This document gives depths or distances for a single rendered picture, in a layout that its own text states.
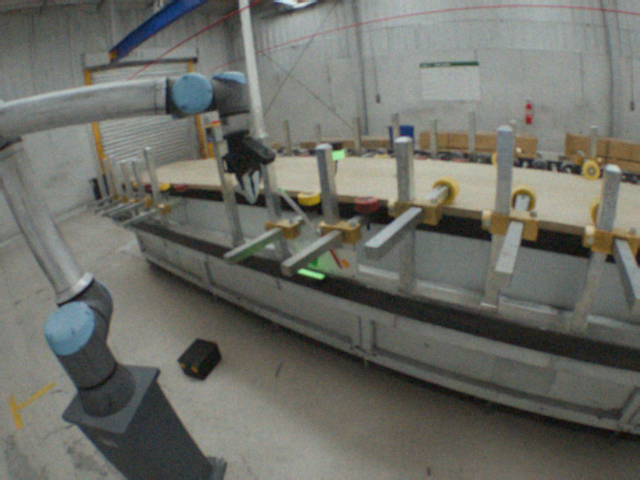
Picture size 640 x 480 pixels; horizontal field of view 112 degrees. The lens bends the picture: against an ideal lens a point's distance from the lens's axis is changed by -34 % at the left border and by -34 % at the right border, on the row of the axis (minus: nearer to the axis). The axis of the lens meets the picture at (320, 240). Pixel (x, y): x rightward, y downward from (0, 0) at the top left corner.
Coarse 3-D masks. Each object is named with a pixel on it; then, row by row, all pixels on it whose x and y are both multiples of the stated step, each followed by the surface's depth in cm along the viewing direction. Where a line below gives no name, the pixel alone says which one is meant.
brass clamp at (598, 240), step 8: (592, 224) 56; (584, 232) 56; (592, 232) 53; (600, 232) 52; (608, 232) 50; (616, 232) 50; (624, 232) 49; (584, 240) 55; (592, 240) 53; (600, 240) 52; (608, 240) 51; (632, 240) 47; (592, 248) 54; (600, 248) 53; (608, 248) 51; (632, 248) 47
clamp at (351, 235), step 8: (320, 224) 102; (336, 224) 99; (344, 224) 98; (360, 224) 97; (328, 232) 100; (344, 232) 96; (352, 232) 94; (360, 232) 98; (344, 240) 97; (352, 240) 95
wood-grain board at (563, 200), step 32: (288, 160) 208; (352, 160) 182; (384, 160) 172; (416, 160) 165; (288, 192) 134; (320, 192) 124; (352, 192) 119; (384, 192) 115; (416, 192) 111; (480, 192) 104; (544, 192) 98; (576, 192) 95; (544, 224) 77; (576, 224) 71
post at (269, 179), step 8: (264, 136) 103; (264, 144) 104; (264, 168) 108; (272, 168) 109; (264, 176) 109; (272, 176) 109; (264, 184) 111; (272, 184) 110; (272, 192) 110; (272, 200) 111; (272, 208) 113; (280, 208) 115; (272, 216) 114; (280, 216) 116; (280, 240) 118; (280, 248) 119
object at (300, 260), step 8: (360, 216) 106; (368, 216) 107; (336, 232) 96; (320, 240) 92; (328, 240) 91; (336, 240) 94; (312, 248) 88; (320, 248) 89; (328, 248) 92; (296, 256) 84; (304, 256) 84; (312, 256) 86; (280, 264) 81; (288, 264) 80; (296, 264) 82; (304, 264) 84; (288, 272) 81; (296, 272) 82
